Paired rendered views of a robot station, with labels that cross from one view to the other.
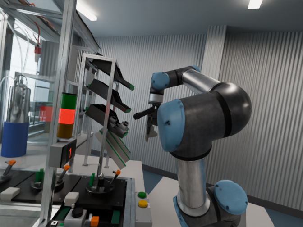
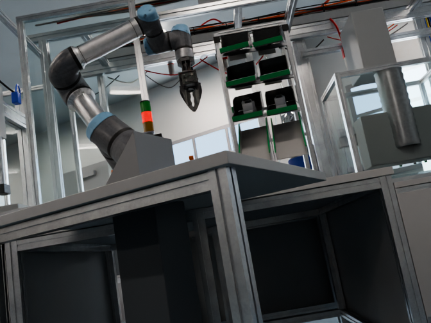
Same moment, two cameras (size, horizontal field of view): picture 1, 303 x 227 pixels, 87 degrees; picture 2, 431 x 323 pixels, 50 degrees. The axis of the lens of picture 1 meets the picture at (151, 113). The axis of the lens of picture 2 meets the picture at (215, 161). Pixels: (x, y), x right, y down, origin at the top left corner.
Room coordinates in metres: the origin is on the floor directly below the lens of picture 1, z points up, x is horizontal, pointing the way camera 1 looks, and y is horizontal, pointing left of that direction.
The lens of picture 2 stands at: (1.12, -1.77, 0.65)
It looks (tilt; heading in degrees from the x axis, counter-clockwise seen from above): 11 degrees up; 97
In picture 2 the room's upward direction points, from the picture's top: 10 degrees counter-clockwise
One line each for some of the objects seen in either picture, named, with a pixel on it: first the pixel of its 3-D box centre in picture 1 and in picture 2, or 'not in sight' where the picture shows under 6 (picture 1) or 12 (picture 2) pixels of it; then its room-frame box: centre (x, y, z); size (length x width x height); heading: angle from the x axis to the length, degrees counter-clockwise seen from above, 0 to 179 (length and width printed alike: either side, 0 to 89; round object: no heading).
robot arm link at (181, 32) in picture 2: (158, 83); (181, 39); (0.84, -0.01, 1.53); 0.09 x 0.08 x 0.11; 3
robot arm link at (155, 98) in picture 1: (155, 98); (185, 56); (0.84, -0.01, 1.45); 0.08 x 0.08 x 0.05
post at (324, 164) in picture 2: not in sight; (310, 101); (1.43, 1.38, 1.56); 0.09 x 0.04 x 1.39; 7
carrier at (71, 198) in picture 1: (101, 180); not in sight; (0.77, 0.20, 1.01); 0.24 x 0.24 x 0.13; 7
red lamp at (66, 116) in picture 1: (66, 115); (147, 117); (0.56, 0.30, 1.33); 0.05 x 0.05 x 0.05
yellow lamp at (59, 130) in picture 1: (65, 129); (148, 127); (0.56, 0.30, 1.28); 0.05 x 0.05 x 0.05
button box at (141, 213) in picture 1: (141, 211); not in sight; (0.71, -0.02, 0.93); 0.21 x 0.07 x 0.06; 7
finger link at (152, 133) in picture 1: (151, 134); (188, 100); (0.83, -0.02, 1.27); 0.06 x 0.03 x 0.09; 97
